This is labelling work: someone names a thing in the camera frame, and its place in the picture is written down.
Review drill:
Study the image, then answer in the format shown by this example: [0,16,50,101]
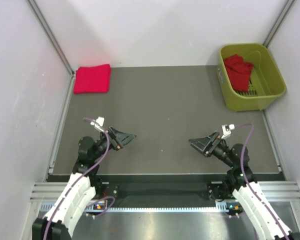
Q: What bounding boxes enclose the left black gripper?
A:
[91,126,137,161]

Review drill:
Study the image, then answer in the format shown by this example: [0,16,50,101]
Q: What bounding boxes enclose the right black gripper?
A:
[188,130,236,168]

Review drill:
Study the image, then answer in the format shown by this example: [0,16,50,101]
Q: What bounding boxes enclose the bright pink t shirt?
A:
[73,64,112,94]

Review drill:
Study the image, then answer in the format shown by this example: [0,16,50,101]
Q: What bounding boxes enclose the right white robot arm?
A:
[188,131,300,240]

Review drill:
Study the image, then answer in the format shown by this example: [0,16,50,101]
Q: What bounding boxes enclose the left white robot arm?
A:
[31,125,136,240]

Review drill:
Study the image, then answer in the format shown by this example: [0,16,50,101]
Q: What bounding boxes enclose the dark red t shirt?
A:
[223,54,254,93]

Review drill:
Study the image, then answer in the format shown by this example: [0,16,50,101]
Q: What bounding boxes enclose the olive green plastic basket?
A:
[217,43,287,112]

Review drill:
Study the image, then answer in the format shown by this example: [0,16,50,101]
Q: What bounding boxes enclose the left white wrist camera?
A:
[90,116,105,133]

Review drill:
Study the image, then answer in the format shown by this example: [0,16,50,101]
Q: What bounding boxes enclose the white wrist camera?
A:
[90,116,105,133]
[221,124,235,140]

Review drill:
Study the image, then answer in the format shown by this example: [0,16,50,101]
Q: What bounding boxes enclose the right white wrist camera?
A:
[221,124,235,140]

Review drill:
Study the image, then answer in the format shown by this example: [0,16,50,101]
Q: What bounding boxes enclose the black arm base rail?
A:
[100,174,233,208]

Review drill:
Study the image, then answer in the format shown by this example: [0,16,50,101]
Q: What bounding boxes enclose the grey aluminium front rail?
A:
[30,181,300,202]

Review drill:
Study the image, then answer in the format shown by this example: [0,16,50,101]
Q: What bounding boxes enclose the slotted grey cable duct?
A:
[39,201,243,214]

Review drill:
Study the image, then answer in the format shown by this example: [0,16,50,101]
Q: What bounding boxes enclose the left aluminium frame post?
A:
[25,0,75,76]

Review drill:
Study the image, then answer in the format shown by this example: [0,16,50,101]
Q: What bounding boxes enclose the aluminium frame post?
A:
[262,0,297,48]
[25,0,75,76]

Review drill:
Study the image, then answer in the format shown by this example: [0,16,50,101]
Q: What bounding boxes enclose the right aluminium frame post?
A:
[262,0,297,48]

